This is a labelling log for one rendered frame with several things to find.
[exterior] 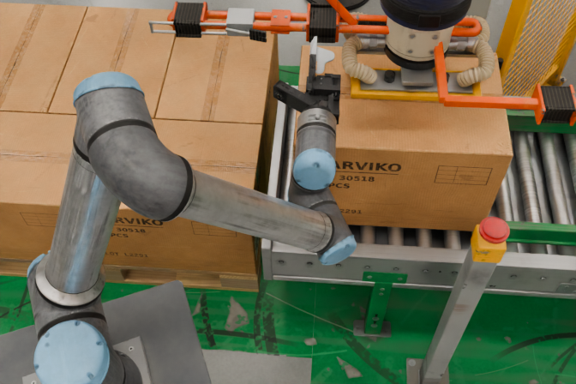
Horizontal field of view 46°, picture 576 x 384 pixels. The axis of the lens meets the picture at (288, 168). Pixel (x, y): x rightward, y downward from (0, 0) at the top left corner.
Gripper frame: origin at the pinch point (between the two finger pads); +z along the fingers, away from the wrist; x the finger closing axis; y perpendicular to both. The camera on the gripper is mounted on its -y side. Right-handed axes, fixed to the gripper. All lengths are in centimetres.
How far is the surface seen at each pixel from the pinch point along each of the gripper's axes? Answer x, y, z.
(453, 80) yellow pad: -9.6, 37.3, 4.8
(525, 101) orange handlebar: 2, 50, -13
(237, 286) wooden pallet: -119, -24, -3
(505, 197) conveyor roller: -65, 66, 8
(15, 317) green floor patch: -125, -108, -20
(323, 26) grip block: 1.8, 2.5, 10.2
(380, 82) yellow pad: -10.1, 18.2, 2.9
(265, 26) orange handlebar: 0.5, -12.5, 10.5
